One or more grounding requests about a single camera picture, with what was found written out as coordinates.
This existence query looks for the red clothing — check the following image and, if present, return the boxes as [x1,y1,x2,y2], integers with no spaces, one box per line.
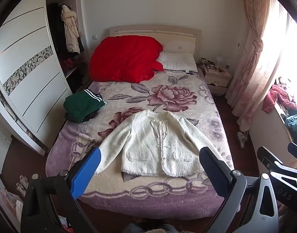
[60,58,76,70]

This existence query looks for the pink patterned curtain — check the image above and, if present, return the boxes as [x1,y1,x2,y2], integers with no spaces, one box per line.
[225,0,275,132]

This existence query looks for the floral plush blanket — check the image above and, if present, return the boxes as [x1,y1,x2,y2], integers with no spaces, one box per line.
[45,68,235,220]

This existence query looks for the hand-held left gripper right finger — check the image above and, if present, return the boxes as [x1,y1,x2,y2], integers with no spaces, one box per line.
[199,147,280,233]

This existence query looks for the blue clothing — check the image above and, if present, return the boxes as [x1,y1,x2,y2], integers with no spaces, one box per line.
[284,114,297,138]

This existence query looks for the pair of light shoes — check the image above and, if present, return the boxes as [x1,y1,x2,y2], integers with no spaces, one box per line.
[16,174,29,197]

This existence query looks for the tangle of cables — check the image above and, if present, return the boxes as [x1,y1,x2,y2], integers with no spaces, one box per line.
[201,58,218,70]

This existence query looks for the white pillow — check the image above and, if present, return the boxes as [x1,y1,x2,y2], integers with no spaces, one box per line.
[157,52,199,73]

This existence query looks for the white fuzzy jacket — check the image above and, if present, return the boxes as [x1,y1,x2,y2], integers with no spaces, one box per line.
[94,109,234,177]

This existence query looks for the pink clothing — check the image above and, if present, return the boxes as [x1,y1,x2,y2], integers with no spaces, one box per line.
[263,83,297,114]

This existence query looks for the green striped pants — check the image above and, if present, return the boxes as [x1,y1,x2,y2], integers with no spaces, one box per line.
[63,89,108,124]

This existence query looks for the beige wooden bed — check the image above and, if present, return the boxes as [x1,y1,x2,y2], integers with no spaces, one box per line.
[45,24,235,220]

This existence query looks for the red quilt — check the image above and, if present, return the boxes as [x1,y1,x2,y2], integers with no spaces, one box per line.
[89,35,165,83]

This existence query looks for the beige nightstand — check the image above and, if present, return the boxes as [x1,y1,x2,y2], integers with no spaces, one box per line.
[202,65,232,97]

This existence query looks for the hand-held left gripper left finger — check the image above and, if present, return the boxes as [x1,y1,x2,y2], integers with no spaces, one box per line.
[21,147,102,233]

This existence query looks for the white sliding-door wardrobe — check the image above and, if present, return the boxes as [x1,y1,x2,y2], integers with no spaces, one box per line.
[0,0,91,156]

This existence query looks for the pink bag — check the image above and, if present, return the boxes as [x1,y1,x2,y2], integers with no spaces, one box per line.
[0,189,24,224]

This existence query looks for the beige hanging coat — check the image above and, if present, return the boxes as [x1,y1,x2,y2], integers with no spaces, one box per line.
[60,4,81,54]

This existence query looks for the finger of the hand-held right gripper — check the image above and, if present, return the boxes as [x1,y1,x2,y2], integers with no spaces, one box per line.
[287,142,297,163]
[257,146,295,175]

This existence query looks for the white slipper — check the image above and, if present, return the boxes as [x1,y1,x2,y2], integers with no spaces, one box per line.
[237,130,249,150]

